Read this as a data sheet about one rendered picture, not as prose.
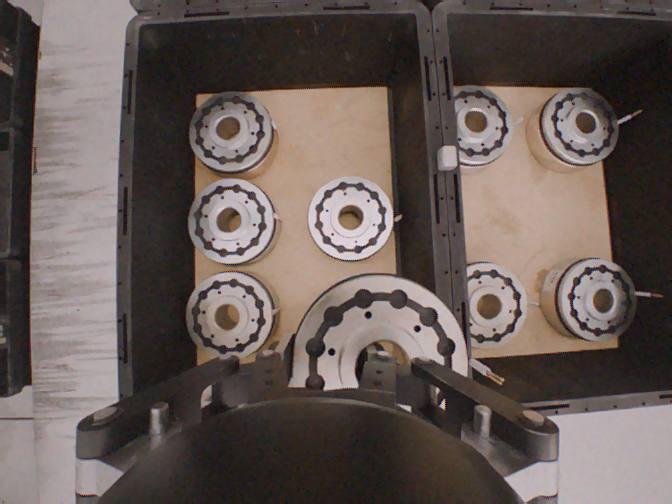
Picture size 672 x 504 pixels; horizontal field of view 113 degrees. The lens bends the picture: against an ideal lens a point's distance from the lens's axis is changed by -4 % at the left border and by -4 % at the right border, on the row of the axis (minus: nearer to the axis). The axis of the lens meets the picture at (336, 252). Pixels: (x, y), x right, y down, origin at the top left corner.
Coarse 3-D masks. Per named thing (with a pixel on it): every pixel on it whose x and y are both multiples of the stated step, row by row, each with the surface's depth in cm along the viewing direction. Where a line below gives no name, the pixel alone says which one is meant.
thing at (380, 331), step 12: (372, 324) 13; (384, 324) 13; (396, 324) 14; (360, 336) 13; (372, 336) 13; (384, 336) 13; (396, 336) 13; (408, 336) 13; (348, 348) 13; (360, 348) 13; (408, 348) 13; (420, 348) 13; (348, 360) 13; (408, 360) 13; (348, 372) 13; (348, 384) 13
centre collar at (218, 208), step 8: (224, 200) 28; (232, 200) 28; (216, 208) 28; (224, 208) 28; (232, 208) 28; (240, 208) 28; (208, 216) 28; (216, 216) 28; (248, 216) 28; (208, 224) 28; (216, 224) 28; (240, 224) 28; (248, 224) 28; (216, 232) 28; (224, 232) 28; (232, 232) 28; (240, 232) 27; (224, 240) 28; (232, 240) 28
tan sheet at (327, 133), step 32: (256, 96) 32; (288, 96) 32; (320, 96) 32; (352, 96) 32; (384, 96) 32; (288, 128) 32; (320, 128) 32; (352, 128) 32; (384, 128) 32; (288, 160) 32; (320, 160) 32; (352, 160) 32; (384, 160) 32; (288, 192) 31; (288, 224) 31; (352, 224) 31; (288, 256) 31; (320, 256) 31; (384, 256) 31; (288, 288) 31; (320, 288) 31; (288, 320) 31; (256, 352) 30
